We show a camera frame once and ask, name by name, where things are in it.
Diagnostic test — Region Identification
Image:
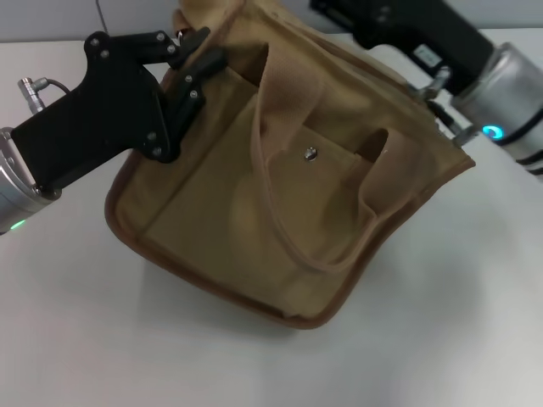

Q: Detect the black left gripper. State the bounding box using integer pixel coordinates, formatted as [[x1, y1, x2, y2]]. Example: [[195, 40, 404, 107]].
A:
[[10, 27, 226, 190]]

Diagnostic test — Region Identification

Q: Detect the left arm metal plug cable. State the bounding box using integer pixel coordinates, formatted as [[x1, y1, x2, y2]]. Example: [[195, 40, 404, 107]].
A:
[[15, 75, 73, 115]]

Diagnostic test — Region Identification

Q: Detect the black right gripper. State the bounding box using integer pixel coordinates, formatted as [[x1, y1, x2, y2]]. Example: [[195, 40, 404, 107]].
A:
[[309, 0, 497, 98]]

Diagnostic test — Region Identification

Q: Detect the khaki canvas food bag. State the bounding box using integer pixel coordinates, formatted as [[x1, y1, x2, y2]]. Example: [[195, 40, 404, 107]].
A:
[[104, 0, 476, 330]]

